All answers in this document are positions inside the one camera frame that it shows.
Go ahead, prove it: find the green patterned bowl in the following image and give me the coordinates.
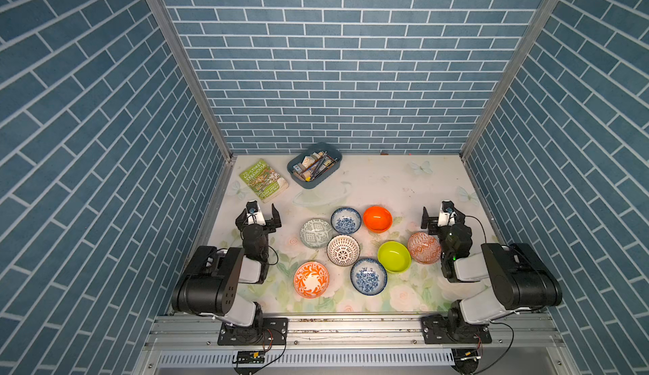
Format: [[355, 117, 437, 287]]
[[299, 218, 335, 249]]

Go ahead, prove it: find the orange plastic bowl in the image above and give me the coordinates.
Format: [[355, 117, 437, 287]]
[[363, 205, 393, 233]]

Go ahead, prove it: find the lime green plastic bowl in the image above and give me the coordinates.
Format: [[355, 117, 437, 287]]
[[377, 241, 412, 274]]

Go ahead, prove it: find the maroon patterned white bowl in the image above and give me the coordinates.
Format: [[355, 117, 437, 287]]
[[326, 235, 361, 267]]

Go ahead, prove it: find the large blue floral bowl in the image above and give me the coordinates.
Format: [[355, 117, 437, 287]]
[[350, 258, 388, 296]]

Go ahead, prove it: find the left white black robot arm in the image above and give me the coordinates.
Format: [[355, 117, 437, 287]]
[[172, 201, 282, 329]]

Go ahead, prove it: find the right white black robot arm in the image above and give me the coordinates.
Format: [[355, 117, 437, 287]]
[[421, 201, 563, 329]]

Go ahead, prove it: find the red geometric patterned bowl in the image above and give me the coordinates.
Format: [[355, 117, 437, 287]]
[[407, 232, 442, 265]]

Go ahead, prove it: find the green paperback book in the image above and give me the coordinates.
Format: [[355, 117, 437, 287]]
[[239, 159, 289, 203]]

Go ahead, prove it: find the teal plastic bin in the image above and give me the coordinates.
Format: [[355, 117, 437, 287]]
[[287, 142, 343, 189]]

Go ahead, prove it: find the orange floral bowl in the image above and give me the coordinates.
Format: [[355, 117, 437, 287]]
[[293, 261, 330, 299]]

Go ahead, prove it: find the small blue floral bowl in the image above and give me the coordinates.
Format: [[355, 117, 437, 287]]
[[331, 207, 363, 235]]

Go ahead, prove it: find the left circuit board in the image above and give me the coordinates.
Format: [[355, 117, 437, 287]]
[[233, 351, 266, 367]]

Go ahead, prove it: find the circuit board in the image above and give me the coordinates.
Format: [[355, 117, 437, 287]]
[[233, 351, 266, 367], [451, 349, 482, 374]]

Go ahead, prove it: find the right circuit board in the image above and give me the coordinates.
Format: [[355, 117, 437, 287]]
[[451, 349, 482, 374]]

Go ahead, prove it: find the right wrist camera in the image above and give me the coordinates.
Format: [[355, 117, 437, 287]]
[[438, 200, 456, 226]]

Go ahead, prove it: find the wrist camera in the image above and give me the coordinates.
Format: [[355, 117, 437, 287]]
[[246, 200, 265, 226], [438, 200, 456, 226]]

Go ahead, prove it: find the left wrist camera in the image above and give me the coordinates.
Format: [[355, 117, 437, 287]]
[[246, 200, 265, 226]]

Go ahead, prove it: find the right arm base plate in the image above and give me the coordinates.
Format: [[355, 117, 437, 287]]
[[420, 314, 492, 346]]

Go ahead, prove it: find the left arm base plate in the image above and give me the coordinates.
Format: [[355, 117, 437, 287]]
[[217, 318, 289, 346]]

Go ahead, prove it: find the aluminium mounting rail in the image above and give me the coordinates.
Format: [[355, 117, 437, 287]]
[[144, 314, 566, 351]]

